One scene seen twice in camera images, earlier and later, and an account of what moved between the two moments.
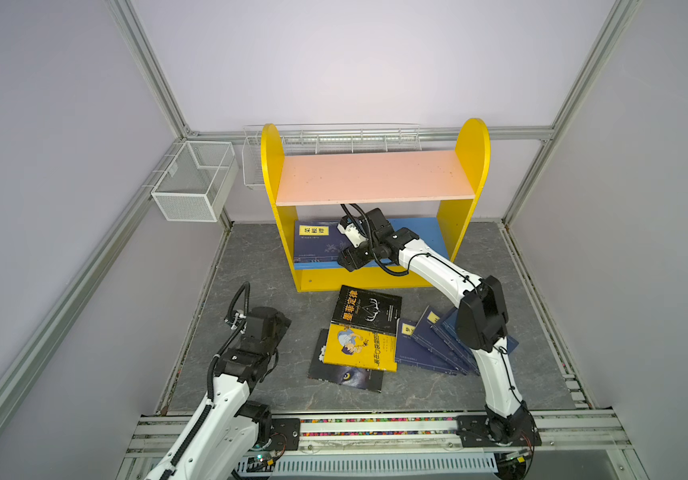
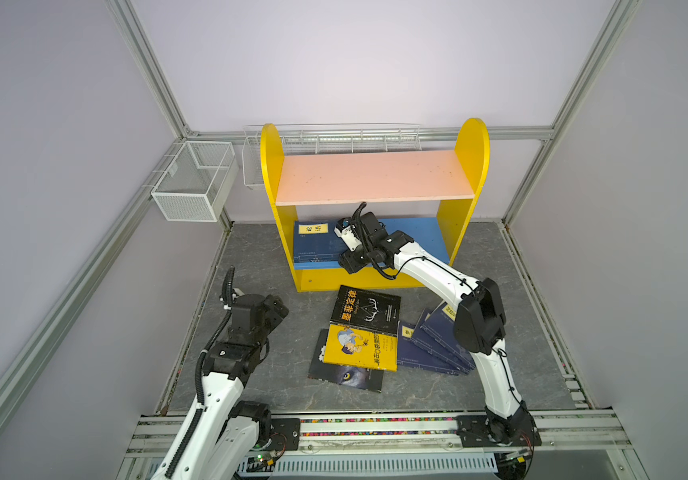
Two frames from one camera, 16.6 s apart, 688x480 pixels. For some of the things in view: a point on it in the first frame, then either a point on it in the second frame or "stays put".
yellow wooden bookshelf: (373, 177) stays put
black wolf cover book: (357, 377) stays put
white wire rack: (326, 138) stays put
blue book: (451, 324) → (317, 245)
